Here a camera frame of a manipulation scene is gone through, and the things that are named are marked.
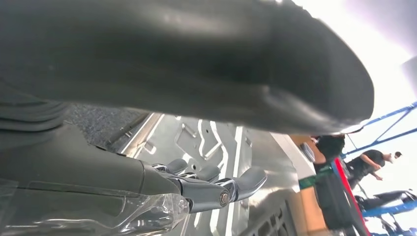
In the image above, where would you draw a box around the white side panel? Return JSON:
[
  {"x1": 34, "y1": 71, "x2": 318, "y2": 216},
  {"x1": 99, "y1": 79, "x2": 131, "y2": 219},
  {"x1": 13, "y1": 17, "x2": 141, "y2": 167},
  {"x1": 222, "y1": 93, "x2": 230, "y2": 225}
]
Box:
[{"x1": 270, "y1": 132, "x2": 317, "y2": 193}]

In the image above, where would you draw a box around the blue steel shelf rack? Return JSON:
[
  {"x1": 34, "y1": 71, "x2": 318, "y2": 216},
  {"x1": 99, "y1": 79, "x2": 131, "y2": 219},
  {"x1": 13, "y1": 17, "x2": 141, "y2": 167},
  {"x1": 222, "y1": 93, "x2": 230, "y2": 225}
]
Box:
[
  {"x1": 340, "y1": 101, "x2": 417, "y2": 159},
  {"x1": 360, "y1": 199, "x2": 417, "y2": 236}
]

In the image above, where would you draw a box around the black office chair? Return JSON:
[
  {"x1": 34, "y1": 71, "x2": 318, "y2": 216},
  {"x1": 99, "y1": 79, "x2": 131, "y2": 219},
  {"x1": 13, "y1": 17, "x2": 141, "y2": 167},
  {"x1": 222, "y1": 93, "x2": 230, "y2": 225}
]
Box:
[{"x1": 313, "y1": 172, "x2": 360, "y2": 231}]

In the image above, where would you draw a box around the stainless steel workbench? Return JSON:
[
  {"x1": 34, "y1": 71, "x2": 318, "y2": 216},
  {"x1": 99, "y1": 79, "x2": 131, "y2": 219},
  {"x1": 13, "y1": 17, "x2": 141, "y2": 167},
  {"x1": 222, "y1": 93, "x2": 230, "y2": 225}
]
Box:
[{"x1": 106, "y1": 112, "x2": 302, "y2": 236}]

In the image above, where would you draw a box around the tan wooden desk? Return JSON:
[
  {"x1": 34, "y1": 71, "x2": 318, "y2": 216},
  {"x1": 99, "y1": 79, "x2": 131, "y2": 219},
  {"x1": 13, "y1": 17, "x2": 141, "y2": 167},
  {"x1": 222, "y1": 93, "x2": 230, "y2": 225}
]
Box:
[{"x1": 289, "y1": 135, "x2": 330, "y2": 236}]

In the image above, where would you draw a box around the stamped silver metal panel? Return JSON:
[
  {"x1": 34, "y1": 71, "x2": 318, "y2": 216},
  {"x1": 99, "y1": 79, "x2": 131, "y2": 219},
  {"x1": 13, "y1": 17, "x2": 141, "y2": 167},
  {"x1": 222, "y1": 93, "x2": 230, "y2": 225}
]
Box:
[{"x1": 130, "y1": 112, "x2": 296, "y2": 236}]

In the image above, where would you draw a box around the red strip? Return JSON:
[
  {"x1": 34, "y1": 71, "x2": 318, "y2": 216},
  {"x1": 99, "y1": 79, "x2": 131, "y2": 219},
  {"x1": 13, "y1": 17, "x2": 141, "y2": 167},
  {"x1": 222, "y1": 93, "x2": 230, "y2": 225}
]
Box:
[{"x1": 331, "y1": 158, "x2": 372, "y2": 236}]

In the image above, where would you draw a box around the black curved plastic part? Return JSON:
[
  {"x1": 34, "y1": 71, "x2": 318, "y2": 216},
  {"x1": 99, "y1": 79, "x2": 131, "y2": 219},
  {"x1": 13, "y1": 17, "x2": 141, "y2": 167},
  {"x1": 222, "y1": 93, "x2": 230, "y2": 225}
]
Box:
[{"x1": 354, "y1": 190, "x2": 417, "y2": 212}]

